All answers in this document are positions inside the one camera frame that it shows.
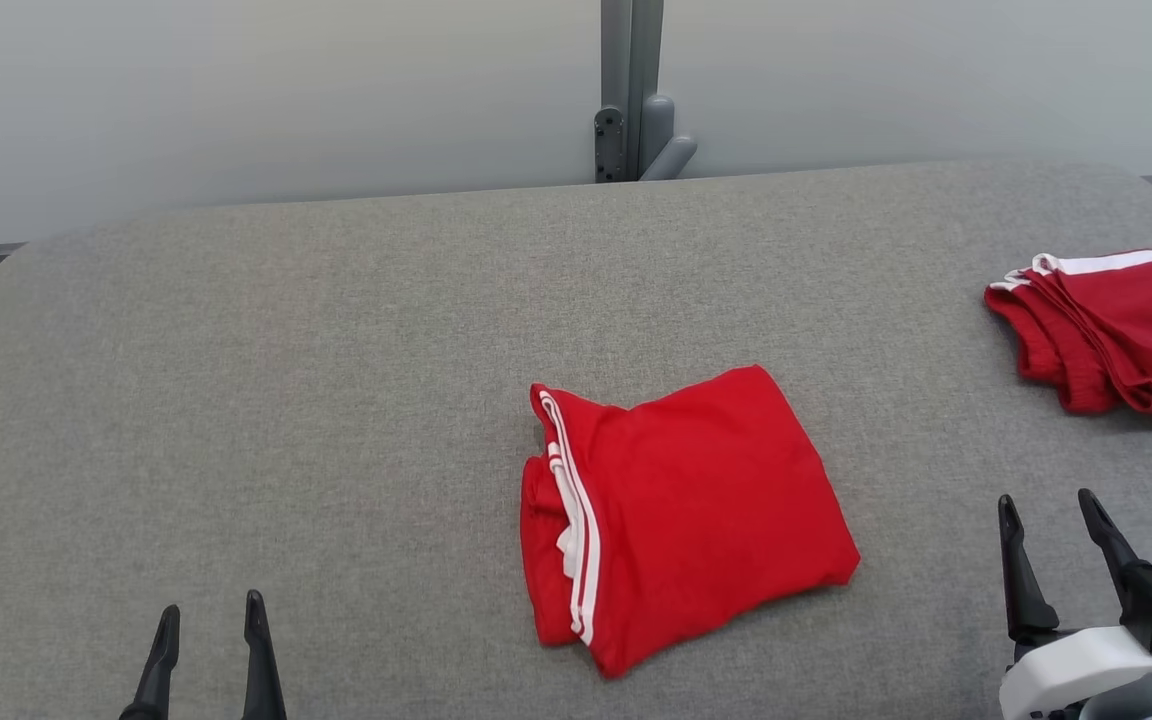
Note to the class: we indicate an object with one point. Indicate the dark grey hinge plate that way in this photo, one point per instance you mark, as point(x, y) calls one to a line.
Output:
point(608, 145)

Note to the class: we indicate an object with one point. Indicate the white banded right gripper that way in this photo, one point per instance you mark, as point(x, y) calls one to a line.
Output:
point(1076, 665)

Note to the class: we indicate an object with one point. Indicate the red basketball jersey number 23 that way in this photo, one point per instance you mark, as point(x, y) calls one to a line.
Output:
point(706, 510)

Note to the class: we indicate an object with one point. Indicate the red shorts with white stripe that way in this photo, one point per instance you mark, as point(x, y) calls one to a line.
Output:
point(1126, 330)

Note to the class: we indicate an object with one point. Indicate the grey vertical metal post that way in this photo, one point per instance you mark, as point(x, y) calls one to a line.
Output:
point(633, 50)

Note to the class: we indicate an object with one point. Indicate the grey rounded hinge bracket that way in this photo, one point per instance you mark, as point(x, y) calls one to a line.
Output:
point(664, 140)

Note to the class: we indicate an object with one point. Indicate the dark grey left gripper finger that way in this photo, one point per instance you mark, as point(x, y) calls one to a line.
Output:
point(260, 670)
point(158, 670)

